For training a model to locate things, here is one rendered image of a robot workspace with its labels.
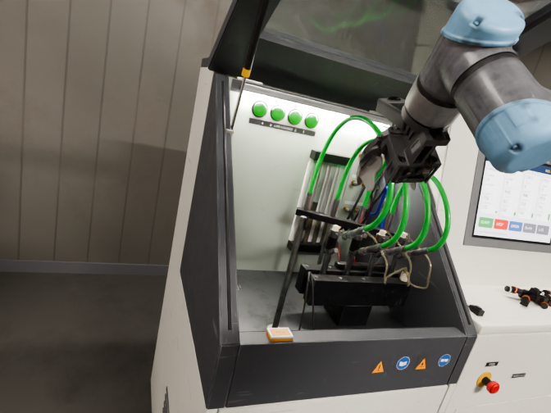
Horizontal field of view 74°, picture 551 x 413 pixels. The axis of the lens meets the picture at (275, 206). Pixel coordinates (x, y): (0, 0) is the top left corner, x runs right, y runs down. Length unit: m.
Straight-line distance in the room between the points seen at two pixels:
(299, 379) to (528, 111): 0.68
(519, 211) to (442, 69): 1.09
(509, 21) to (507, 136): 0.13
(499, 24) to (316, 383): 0.75
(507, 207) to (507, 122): 1.06
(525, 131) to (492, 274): 1.10
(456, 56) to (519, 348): 1.00
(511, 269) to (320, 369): 0.90
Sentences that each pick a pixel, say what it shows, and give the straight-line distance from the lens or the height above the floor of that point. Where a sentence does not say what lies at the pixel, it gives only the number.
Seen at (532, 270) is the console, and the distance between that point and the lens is 1.66.
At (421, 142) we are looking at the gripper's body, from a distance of 0.56.
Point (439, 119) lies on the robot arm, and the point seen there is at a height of 1.44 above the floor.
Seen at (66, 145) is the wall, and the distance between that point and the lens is 2.61.
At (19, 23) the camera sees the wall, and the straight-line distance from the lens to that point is 2.60.
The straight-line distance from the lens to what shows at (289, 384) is 0.89.
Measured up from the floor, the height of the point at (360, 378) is 0.84.
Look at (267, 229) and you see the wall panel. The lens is 1.27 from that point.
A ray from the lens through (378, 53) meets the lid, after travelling 1.11.
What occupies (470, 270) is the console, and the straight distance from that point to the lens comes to 1.40.
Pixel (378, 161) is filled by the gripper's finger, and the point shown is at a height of 1.35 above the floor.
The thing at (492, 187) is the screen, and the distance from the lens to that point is 1.41.
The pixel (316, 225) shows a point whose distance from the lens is 1.30.
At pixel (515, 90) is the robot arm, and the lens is 0.45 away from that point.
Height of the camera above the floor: 1.41
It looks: 16 degrees down
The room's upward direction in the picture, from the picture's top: 13 degrees clockwise
